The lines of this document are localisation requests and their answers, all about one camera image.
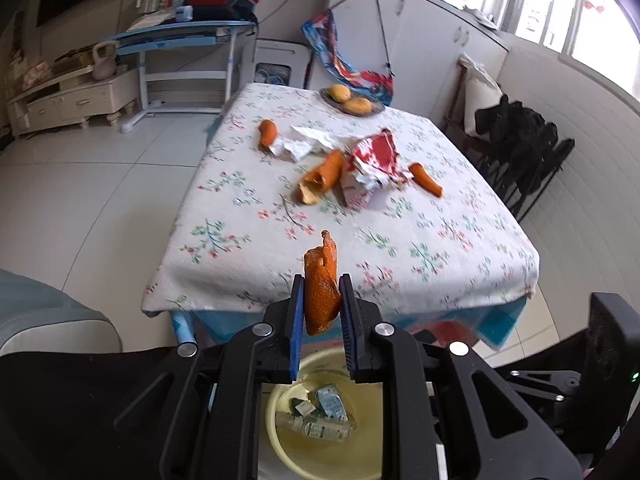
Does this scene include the white air purifier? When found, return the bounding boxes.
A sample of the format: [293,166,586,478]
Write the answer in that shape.
[252,37,308,88]

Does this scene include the woven fruit plate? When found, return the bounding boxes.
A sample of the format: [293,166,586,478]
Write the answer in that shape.
[320,86,387,117]

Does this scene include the yellow plastic basin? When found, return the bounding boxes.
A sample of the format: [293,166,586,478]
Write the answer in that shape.
[262,349,441,480]

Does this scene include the colourful drawstring bag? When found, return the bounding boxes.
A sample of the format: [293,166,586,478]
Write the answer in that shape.
[300,0,396,110]

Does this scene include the white cabinet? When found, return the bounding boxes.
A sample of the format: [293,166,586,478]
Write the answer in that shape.
[306,0,511,128]

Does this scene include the white papers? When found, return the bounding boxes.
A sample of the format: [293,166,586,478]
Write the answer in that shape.
[127,12,173,31]

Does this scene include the clear plastic bottle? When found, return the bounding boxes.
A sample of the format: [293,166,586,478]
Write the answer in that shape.
[275,412,358,443]

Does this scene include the white tissue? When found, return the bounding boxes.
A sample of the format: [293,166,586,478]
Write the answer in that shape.
[269,126,335,162]

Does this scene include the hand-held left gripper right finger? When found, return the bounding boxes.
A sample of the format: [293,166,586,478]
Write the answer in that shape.
[339,273,586,480]

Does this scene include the brown wooden chair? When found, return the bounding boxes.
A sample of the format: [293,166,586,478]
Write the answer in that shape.
[442,57,481,156]

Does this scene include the light blue drink carton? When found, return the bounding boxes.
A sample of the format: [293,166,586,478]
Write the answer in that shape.
[315,384,349,422]

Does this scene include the red and white wrapper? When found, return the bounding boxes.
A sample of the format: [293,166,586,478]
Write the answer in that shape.
[340,127,416,211]

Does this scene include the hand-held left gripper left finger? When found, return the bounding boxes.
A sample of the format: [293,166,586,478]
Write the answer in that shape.
[114,274,306,480]

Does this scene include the blue study desk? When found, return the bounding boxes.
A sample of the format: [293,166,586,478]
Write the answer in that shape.
[98,20,256,133]

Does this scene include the cream television stand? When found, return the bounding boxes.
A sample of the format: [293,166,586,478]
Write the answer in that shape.
[6,67,140,137]

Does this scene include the black jacket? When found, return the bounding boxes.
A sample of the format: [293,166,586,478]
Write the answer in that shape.
[474,94,560,153]

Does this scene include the curled orange peel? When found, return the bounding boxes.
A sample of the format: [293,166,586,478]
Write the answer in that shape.
[303,230,343,337]

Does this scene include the black folding chair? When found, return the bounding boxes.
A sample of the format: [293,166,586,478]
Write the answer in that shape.
[480,125,576,223]

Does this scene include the pointed orange peel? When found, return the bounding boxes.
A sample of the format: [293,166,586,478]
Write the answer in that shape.
[258,119,279,150]

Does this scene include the brown flat box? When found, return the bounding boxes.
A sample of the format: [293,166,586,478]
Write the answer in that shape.
[52,47,96,73]

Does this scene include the light grey chair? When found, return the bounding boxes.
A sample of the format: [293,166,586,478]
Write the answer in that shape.
[0,268,123,356]

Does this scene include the floral tablecloth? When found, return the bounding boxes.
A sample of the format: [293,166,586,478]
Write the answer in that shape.
[141,82,541,318]

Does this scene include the long orange peel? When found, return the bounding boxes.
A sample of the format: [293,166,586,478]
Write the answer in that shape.
[298,149,347,206]

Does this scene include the small orange peel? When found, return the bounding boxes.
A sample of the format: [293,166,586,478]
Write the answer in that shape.
[407,162,444,198]

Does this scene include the white sneakers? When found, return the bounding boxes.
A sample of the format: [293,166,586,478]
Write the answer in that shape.
[462,5,501,28]

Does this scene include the pink kettlebell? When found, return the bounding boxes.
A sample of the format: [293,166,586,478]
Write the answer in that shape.
[91,41,120,81]

